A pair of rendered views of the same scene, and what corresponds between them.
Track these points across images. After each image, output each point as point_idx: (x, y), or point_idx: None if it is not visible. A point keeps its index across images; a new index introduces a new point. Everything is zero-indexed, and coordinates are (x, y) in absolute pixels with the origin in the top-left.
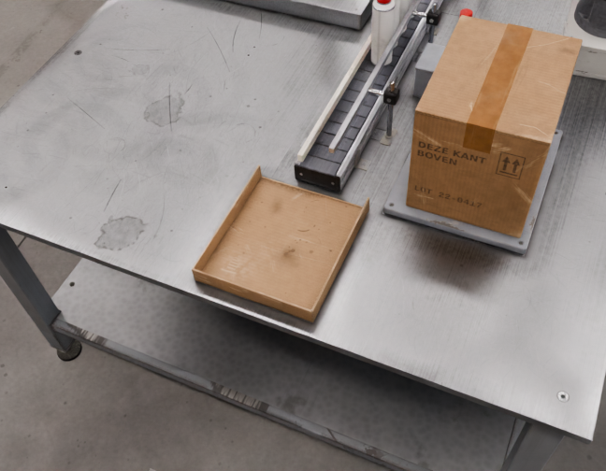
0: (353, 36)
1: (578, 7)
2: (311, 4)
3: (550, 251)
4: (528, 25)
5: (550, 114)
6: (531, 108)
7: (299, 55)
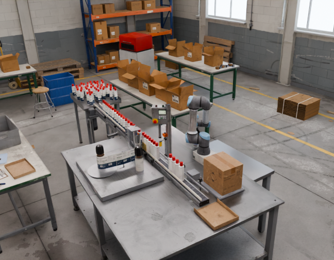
0: (164, 182)
1: (199, 152)
2: (151, 180)
3: (246, 187)
4: (188, 162)
5: (237, 161)
6: (234, 162)
7: (161, 191)
